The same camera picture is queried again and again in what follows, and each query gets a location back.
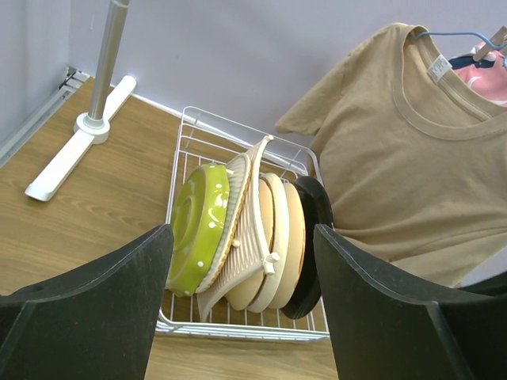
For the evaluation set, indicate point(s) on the wooden clip hanger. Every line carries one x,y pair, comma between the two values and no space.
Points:
481,51

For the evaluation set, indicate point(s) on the white clothes rack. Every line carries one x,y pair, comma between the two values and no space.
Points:
91,127

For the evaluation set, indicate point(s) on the pink patterned garment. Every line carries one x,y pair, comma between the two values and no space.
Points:
486,77

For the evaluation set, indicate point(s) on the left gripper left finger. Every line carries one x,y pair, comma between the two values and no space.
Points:
96,321

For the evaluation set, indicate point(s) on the blue wire hanger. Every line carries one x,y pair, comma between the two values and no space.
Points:
441,65

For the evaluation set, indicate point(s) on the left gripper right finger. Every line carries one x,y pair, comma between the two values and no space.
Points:
386,323

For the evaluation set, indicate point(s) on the beige t-shirt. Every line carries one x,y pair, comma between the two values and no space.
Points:
415,167

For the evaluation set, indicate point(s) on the white wire dish rack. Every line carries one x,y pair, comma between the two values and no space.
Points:
203,137

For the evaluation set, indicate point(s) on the green polka dot plate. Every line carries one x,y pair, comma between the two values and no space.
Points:
198,217

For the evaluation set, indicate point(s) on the aluminium frame rail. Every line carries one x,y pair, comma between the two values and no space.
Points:
70,85

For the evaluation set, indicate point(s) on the green yellow woven mat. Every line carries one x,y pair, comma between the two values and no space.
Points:
230,271

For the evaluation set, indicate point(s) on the black rimmed striped plate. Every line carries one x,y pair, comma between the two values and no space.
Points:
317,210

